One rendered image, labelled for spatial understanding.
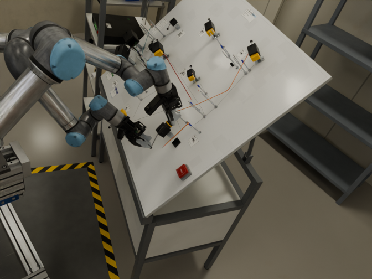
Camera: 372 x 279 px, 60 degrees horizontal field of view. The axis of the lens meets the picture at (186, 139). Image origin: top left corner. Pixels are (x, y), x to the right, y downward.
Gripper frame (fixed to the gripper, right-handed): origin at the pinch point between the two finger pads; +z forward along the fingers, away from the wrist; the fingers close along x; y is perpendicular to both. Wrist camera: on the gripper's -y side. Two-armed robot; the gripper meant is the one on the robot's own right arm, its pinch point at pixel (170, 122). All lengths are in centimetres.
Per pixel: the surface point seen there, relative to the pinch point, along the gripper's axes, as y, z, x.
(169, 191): -17.3, 15.7, -24.8
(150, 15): 109, 119, 358
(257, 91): 38.2, -10.0, -19.6
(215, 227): -2, 67, -27
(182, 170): -7.5, 7.4, -24.2
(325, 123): 186, 178, 67
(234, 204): 13, 52, -28
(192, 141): 4.1, 5.8, -13.4
